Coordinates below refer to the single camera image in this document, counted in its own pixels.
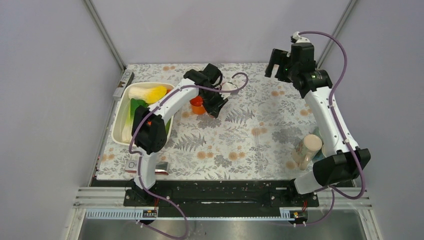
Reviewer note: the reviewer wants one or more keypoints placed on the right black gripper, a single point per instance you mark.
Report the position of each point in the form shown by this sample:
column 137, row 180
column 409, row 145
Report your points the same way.
column 280, row 57

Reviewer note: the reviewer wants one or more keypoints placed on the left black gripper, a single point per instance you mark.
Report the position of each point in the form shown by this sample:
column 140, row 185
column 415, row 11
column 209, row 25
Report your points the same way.
column 209, row 108

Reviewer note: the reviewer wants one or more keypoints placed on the orange mug black rim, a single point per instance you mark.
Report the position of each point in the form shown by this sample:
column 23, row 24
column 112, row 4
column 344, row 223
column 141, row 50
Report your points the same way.
column 197, row 105

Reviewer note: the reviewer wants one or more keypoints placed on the cream floral mug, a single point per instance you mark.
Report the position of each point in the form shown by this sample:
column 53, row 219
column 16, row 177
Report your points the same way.
column 305, row 150

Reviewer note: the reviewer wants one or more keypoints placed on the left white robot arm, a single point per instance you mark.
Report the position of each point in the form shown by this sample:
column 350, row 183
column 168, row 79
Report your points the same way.
column 149, row 125

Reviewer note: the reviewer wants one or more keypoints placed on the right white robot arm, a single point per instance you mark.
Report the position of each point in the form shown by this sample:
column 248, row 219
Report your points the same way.
column 344, row 159

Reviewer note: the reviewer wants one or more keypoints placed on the floral table mat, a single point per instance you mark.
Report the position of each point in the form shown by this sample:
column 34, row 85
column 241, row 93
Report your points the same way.
column 253, row 137

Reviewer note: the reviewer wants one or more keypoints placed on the toy yellow cabbage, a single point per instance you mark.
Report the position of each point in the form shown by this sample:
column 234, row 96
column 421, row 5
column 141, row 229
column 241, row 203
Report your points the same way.
column 148, row 95

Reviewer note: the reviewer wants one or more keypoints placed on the silver snack packet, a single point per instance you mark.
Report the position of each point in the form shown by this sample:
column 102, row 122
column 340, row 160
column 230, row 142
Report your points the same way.
column 161, row 168

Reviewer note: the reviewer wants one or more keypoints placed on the toy green bok choy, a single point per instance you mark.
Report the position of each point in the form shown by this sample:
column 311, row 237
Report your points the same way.
column 126, row 133

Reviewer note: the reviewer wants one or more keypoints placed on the white plastic tray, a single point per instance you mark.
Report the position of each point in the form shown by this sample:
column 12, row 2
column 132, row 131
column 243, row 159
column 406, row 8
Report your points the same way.
column 123, row 107

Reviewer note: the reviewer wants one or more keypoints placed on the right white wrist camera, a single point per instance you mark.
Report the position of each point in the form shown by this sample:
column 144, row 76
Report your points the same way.
column 296, row 38

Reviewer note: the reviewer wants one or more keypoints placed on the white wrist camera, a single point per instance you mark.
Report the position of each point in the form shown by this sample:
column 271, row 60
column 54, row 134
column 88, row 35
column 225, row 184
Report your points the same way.
column 228, row 89
column 296, row 38

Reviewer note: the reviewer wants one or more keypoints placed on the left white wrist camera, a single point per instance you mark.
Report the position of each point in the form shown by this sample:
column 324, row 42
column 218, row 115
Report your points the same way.
column 228, row 89

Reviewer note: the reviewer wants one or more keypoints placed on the grey box at wall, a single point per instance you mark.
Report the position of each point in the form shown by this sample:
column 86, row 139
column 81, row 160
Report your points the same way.
column 125, row 80

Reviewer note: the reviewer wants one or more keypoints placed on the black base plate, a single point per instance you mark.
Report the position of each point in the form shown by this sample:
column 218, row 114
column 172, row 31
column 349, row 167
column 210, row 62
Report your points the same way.
column 219, row 198

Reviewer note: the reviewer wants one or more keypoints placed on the white cable duct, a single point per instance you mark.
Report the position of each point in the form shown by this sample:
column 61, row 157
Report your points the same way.
column 159, row 214

